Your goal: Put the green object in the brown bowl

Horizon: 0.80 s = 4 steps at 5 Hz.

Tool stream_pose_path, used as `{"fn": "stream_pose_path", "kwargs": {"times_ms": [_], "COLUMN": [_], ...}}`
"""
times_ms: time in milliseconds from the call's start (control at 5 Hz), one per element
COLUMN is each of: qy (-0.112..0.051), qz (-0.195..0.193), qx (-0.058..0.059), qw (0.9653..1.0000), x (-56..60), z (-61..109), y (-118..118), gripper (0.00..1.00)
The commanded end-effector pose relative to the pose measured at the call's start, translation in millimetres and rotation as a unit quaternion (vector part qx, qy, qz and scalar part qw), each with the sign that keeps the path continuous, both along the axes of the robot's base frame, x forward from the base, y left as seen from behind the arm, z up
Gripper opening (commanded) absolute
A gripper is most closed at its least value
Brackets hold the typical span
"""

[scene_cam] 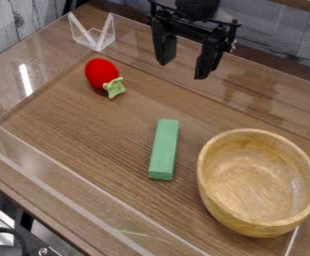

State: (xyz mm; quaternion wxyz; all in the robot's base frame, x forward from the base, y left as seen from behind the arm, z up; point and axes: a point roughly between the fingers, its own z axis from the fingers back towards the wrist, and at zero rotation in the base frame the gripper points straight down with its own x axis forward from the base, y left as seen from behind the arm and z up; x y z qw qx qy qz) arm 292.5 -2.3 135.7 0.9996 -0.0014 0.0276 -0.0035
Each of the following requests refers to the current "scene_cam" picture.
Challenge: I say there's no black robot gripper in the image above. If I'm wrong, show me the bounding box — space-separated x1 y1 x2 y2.
148 0 241 80

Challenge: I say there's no green rectangular block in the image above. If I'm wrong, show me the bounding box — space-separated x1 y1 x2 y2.
148 119 178 180

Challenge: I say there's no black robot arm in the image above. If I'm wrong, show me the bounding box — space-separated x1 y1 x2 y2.
146 0 241 80

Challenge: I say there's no light brown wooden bowl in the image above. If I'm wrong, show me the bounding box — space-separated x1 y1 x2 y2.
196 128 310 238

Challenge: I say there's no red plush strawberry toy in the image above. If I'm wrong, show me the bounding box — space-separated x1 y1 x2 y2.
84 58 125 99

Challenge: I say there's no clear acrylic corner bracket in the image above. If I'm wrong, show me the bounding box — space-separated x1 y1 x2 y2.
68 12 114 52

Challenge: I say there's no black metal table frame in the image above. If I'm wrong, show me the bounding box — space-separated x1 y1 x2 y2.
13 208 70 256

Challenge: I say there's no black cable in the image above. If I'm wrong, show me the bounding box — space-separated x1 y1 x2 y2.
0 226 29 256

